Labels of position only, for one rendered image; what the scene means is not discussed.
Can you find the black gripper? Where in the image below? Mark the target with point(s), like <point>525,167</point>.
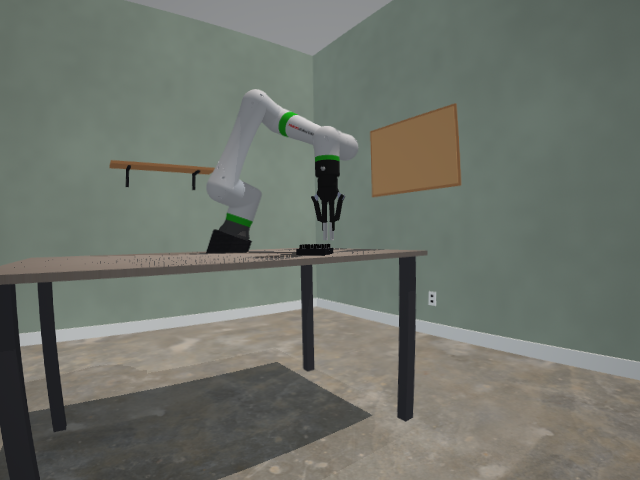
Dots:
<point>327,192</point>

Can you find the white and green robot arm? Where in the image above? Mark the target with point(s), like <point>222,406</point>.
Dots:
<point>224,185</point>

